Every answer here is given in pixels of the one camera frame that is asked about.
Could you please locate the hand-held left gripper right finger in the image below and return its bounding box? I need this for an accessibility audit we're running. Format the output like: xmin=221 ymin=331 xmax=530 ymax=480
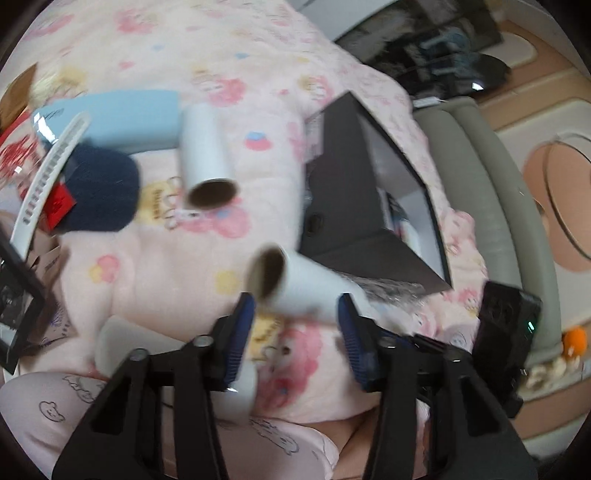
xmin=337 ymin=293 xmax=539 ymax=480

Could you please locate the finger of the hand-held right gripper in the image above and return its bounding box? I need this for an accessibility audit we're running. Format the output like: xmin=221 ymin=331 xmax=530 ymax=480
xmin=396 ymin=333 xmax=445 ymax=357

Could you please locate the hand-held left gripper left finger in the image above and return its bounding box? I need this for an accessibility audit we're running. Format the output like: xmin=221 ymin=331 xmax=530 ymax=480
xmin=52 ymin=292 xmax=257 ymax=480

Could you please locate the white paper roll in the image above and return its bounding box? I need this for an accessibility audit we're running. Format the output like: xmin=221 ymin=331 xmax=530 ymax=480
xmin=95 ymin=314 xmax=257 ymax=423
xmin=178 ymin=104 xmax=241 ymax=208
xmin=248 ymin=244 xmax=393 ymax=333

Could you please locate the black storage box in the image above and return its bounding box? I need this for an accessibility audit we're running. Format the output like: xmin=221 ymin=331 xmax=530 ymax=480
xmin=298 ymin=91 xmax=453 ymax=294

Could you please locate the light blue case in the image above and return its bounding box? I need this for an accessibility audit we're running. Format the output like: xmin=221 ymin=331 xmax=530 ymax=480
xmin=32 ymin=90 xmax=182 ymax=153

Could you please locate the orange toy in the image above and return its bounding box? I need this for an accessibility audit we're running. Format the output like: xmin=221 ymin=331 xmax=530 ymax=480
xmin=561 ymin=325 xmax=589 ymax=361

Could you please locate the round glass side table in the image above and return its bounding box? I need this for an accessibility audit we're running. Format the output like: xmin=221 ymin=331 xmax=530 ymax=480
xmin=542 ymin=134 xmax=591 ymax=259

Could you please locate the beige printed cloth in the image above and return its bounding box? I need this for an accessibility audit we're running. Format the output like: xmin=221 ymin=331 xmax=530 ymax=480
xmin=28 ymin=244 xmax=77 ymax=344

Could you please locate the navy blue cap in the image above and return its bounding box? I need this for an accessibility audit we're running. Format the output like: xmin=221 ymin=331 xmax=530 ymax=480
xmin=58 ymin=143 xmax=141 ymax=234

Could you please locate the beige cartoon floor mat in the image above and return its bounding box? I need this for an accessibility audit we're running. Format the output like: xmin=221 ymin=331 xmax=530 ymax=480
xmin=475 ymin=28 xmax=591 ymax=324

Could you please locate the small red packet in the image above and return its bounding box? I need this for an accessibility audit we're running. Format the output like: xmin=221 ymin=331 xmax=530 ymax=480
xmin=41 ymin=182 xmax=77 ymax=232

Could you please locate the red patterned envelope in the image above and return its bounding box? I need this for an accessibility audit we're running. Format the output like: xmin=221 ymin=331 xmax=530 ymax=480
xmin=0 ymin=111 xmax=47 ymax=190

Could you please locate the pink printed blanket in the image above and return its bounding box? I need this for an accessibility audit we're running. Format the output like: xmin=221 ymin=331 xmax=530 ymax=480
xmin=0 ymin=0 xmax=490 ymax=425

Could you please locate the black glass cabinet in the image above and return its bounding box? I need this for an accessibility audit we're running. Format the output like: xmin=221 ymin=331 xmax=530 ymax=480
xmin=335 ymin=0 xmax=504 ymax=97

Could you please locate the brown wooden comb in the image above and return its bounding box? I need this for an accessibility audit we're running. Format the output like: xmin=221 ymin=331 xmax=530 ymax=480
xmin=0 ymin=65 xmax=38 ymax=125

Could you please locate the black square display frame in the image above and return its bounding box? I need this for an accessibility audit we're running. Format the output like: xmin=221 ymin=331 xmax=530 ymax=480
xmin=0 ymin=240 xmax=49 ymax=376

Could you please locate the white perforated watch strap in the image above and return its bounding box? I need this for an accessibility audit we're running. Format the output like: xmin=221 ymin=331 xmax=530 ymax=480
xmin=10 ymin=113 xmax=90 ymax=259

